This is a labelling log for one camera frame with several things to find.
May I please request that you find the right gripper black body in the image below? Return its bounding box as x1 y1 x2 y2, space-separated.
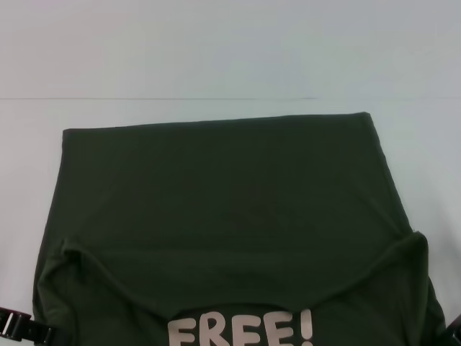
444 312 461 345

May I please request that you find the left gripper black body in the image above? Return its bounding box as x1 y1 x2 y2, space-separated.
0 306 41 342

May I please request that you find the dark green t-shirt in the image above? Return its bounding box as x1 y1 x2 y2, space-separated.
32 112 449 346

